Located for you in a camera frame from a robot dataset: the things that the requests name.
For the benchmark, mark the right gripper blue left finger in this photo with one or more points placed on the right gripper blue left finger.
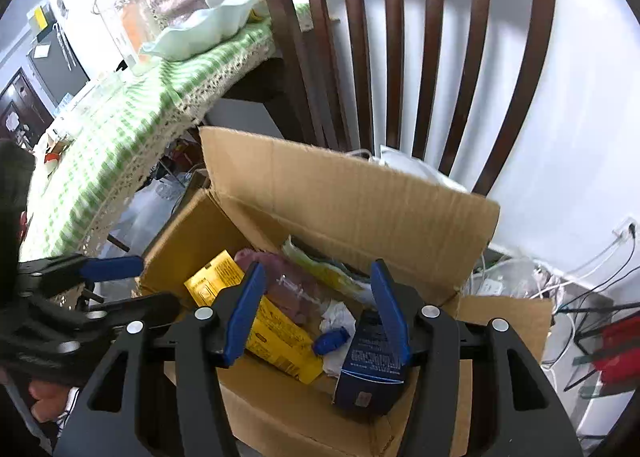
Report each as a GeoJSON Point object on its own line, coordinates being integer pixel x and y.
{"type": "Point", "coordinates": [211, 338]}

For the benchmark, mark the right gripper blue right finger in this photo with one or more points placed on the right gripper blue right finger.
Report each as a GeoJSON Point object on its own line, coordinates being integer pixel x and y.
{"type": "Point", "coordinates": [421, 335]}

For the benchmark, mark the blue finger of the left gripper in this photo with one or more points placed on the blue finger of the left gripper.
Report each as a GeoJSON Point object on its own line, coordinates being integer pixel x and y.
{"type": "Point", "coordinates": [113, 269]}

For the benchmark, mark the dark blue small carton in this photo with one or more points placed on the dark blue small carton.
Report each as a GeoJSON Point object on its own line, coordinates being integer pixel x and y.
{"type": "Point", "coordinates": [371, 380]}

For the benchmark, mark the brown cardboard trash box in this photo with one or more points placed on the brown cardboard trash box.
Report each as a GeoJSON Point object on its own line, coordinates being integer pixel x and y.
{"type": "Point", "coordinates": [261, 191]}

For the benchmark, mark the person's left hand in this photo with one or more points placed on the person's left hand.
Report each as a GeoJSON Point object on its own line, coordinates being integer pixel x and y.
{"type": "Point", "coordinates": [51, 400]}

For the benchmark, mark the yellow package in box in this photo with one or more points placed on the yellow package in box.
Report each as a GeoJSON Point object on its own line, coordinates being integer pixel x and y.
{"type": "Point", "coordinates": [274, 337]}

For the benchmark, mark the white power strip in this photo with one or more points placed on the white power strip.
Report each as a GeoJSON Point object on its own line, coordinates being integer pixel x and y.
{"type": "Point", "coordinates": [489, 287]}

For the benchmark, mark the crumpled white tissue in box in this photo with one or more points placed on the crumpled white tissue in box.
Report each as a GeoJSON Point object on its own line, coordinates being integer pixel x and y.
{"type": "Point", "coordinates": [337, 328]}

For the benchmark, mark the purple plastic bag in box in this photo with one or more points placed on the purple plastic bag in box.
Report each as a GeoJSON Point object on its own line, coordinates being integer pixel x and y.
{"type": "Point", "coordinates": [289, 287]}

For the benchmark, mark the green snack wrapper in box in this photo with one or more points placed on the green snack wrapper in box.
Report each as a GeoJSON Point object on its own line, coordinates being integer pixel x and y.
{"type": "Point", "coordinates": [333, 273]}

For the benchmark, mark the green checkered tablecloth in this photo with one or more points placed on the green checkered tablecloth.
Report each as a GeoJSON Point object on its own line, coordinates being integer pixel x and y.
{"type": "Point", "coordinates": [115, 131]}

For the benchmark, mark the dark wooden door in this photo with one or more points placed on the dark wooden door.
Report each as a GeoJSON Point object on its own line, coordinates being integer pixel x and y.
{"type": "Point", "coordinates": [23, 116]}

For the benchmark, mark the red glass rack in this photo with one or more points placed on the red glass rack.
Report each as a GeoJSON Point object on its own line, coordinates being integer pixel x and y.
{"type": "Point", "coordinates": [610, 348]}

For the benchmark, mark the grey refrigerator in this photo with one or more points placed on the grey refrigerator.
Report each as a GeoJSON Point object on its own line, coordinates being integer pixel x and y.
{"type": "Point", "coordinates": [56, 66]}

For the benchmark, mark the clear glass jar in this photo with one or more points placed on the clear glass jar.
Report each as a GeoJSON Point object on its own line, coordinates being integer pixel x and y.
{"type": "Point", "coordinates": [131, 24]}

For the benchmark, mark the light blue wavy bowl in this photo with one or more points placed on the light blue wavy bowl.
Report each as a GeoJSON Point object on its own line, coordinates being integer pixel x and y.
{"type": "Point", "coordinates": [204, 29]}

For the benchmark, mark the dark wooden slatted chair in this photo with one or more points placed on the dark wooden slatted chair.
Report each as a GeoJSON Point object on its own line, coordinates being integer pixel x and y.
{"type": "Point", "coordinates": [317, 115]}

